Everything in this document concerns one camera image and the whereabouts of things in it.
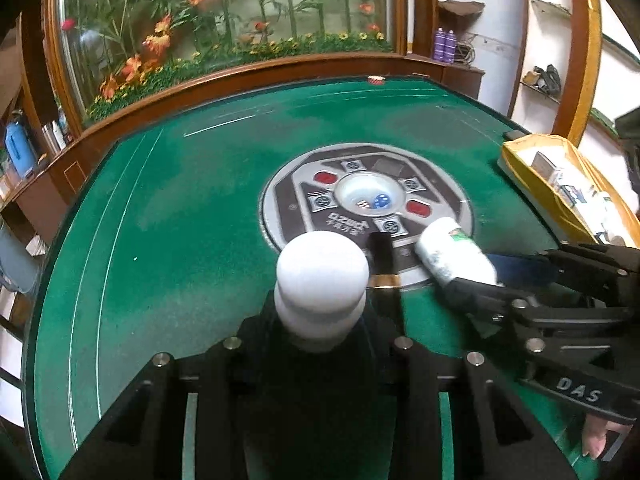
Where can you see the green item on shelf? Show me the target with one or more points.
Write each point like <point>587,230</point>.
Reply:
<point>603,119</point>

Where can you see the black gold-band lipstick tube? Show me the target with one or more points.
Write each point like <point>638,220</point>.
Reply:
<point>382,255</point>

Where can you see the brown wooden corner shelf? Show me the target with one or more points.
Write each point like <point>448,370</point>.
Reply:
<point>460,7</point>

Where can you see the white shelf unit gold trim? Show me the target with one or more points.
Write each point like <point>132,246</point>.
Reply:
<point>582,60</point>

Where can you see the white wide-cap pill bottle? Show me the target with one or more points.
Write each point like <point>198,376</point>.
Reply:
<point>320,270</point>

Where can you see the yellow taped cardboard tray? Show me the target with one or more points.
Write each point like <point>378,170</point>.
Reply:
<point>525,165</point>

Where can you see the purple spray can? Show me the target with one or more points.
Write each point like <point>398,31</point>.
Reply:
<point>450,46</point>
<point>440,45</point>

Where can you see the small red white object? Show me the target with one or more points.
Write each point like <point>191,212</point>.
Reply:
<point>375,80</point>

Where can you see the black items on shelf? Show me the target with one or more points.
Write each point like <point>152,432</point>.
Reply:
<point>545,78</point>

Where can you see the blue grey chair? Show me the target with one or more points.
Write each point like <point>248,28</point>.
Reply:
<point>17,260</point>

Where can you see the flower mural panel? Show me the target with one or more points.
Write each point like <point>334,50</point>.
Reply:
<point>225,0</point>

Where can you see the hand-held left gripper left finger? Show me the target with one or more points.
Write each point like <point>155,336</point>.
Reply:
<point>260,340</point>

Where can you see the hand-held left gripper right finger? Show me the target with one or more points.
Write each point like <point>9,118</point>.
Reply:
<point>375,350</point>

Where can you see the blue die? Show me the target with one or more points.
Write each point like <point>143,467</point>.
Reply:
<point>381,201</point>

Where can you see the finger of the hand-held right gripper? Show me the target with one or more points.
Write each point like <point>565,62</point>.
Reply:
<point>575,360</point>
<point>525,270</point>

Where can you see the person's right hand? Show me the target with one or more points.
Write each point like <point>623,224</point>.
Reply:
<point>595,435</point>

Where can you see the grey round table control panel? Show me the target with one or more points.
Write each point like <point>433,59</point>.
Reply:
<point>300,185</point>

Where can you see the white bottle green leaf print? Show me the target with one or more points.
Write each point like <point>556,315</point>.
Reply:
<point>450,250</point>

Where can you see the blue thermos flask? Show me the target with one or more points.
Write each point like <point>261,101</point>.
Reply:
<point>20,147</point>

